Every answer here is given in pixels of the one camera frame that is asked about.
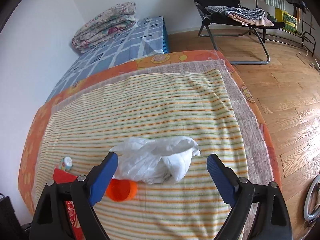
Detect striped yellow towel blanket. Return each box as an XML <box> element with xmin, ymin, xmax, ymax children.
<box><xmin>32</xmin><ymin>59</ymin><xmax>276</xmax><ymax>240</ymax></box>

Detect folded floral quilt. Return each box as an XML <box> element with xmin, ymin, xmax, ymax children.
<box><xmin>71</xmin><ymin>2</ymin><xmax>137</xmax><ymax>54</ymax></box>

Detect white plastic bag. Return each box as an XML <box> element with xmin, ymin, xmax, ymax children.
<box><xmin>110</xmin><ymin>136</ymin><xmax>201</xmax><ymax>185</ymax></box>

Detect red tissue pack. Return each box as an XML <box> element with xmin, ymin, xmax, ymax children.
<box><xmin>51</xmin><ymin>168</ymin><xmax>85</xmax><ymax>240</ymax></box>

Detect yellow green box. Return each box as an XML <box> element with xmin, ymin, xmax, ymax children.
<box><xmin>274</xmin><ymin>8</ymin><xmax>298</xmax><ymax>34</ymax></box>

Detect striped clothes on chair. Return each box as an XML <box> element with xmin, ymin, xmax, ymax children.
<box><xmin>205</xmin><ymin>5</ymin><xmax>274</xmax><ymax>27</ymax></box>

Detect orange plastic cap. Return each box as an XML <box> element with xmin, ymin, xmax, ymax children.
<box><xmin>105</xmin><ymin>179</ymin><xmax>137</xmax><ymax>202</ymax></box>

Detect metal clothes drying rack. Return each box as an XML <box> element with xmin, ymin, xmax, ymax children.
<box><xmin>252</xmin><ymin>0</ymin><xmax>317</xmax><ymax>56</ymax></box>

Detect white ring light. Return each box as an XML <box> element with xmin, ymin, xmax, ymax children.
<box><xmin>303</xmin><ymin>175</ymin><xmax>320</xmax><ymax>222</ymax></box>

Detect teal wavy pattern wrapper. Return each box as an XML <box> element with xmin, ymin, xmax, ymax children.
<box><xmin>57</xmin><ymin>156</ymin><xmax>73</xmax><ymax>172</ymax></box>

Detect blue checked bed sheet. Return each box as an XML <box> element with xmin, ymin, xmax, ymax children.
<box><xmin>47</xmin><ymin>16</ymin><xmax>169</xmax><ymax>101</ymax></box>

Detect black folding chair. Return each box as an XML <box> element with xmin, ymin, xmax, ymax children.
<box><xmin>193</xmin><ymin>0</ymin><xmax>285</xmax><ymax>65</ymax></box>

